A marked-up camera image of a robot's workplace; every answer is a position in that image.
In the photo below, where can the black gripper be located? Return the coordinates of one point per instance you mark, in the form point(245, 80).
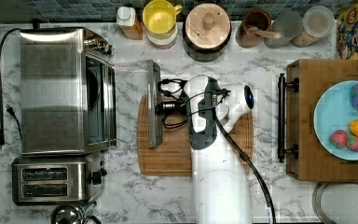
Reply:
point(168, 106)

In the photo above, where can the glass oven door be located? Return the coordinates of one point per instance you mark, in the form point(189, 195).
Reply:
point(137, 100)

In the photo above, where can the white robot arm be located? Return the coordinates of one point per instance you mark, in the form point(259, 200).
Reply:
point(221, 192)

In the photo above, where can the stainless steel toaster oven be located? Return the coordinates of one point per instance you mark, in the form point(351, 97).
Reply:
point(68, 99)

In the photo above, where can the wooden cutting board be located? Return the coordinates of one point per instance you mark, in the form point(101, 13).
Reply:
point(173, 156)

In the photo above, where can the wooden lidded canister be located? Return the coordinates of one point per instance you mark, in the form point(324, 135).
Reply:
point(206, 32)

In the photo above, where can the yellow mug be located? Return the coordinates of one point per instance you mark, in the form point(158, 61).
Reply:
point(159, 18)

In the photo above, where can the white-capped bottle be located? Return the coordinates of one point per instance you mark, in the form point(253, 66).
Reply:
point(129, 23)

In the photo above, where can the brown wooden utensil cup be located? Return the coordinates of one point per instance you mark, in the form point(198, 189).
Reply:
point(254, 27)

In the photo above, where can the silver two-slot toaster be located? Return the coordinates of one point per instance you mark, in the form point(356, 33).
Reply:
point(55, 180)

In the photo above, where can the steel kettle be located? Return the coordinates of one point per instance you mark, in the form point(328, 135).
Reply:
point(74, 214)

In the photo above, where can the grey lidded glass jar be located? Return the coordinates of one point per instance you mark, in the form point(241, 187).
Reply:
point(288, 24)

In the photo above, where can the wooden serving tray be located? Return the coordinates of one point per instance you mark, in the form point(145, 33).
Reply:
point(314, 102)

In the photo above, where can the light blue plate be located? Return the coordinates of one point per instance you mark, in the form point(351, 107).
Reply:
point(335, 112)

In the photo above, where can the steel sink rim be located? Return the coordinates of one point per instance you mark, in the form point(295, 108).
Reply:
point(335, 203)

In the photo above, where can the clear lidded glass jar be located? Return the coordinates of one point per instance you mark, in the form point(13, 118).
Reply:
point(318, 22)

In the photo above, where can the left red strawberry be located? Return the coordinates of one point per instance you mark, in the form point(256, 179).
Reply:
point(338, 139)

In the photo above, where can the red strawberry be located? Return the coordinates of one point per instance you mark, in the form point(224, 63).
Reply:
point(338, 139)
point(352, 143)

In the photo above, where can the right red strawberry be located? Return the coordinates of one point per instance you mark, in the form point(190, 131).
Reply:
point(352, 143)

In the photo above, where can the colourful cereal box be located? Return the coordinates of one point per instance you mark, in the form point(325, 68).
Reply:
point(355, 31)

